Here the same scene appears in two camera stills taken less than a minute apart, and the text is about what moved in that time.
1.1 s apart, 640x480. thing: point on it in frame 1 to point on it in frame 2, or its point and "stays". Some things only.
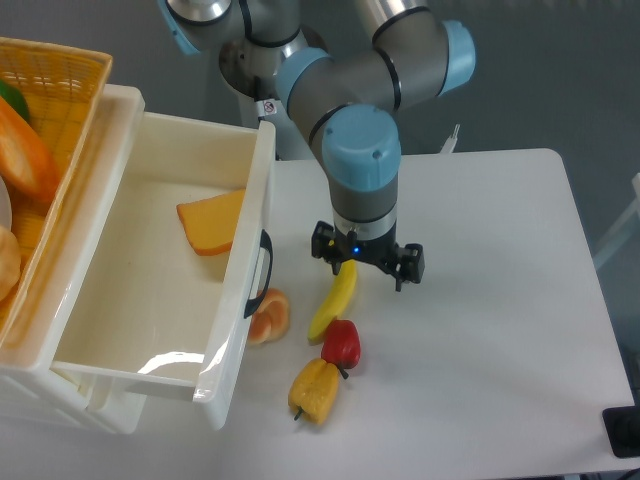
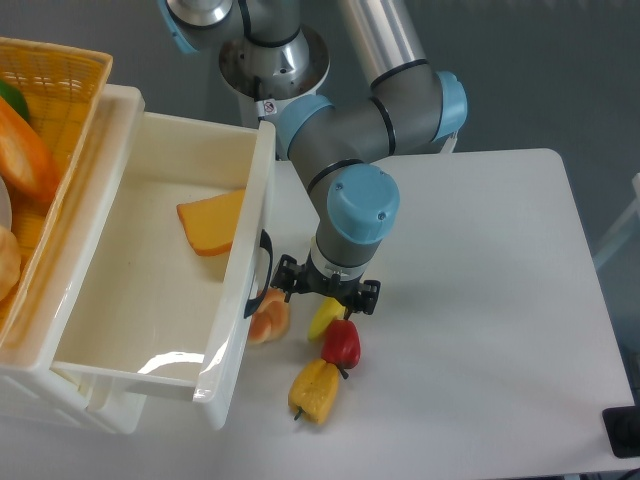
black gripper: (405, 264) to (361, 294)
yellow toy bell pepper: (314, 389) stays
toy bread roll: (269, 321) stays
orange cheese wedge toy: (208, 223) stays
